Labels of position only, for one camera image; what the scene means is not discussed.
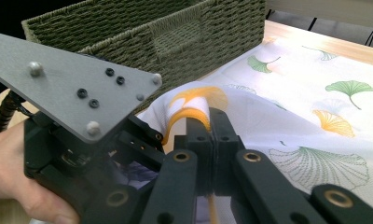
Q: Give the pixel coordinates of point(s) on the white leaf-print cloth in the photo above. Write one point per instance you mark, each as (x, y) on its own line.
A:
(299, 93)

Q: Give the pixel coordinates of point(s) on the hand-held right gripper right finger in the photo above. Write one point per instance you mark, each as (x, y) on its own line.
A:
(223, 140)

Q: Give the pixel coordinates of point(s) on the green woven basket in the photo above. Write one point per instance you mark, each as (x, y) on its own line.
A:
(190, 37)

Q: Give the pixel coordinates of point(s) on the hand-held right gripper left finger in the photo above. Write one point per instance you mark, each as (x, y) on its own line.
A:
(203, 143)

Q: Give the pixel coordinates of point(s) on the purple garment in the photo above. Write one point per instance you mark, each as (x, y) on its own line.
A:
(138, 174)

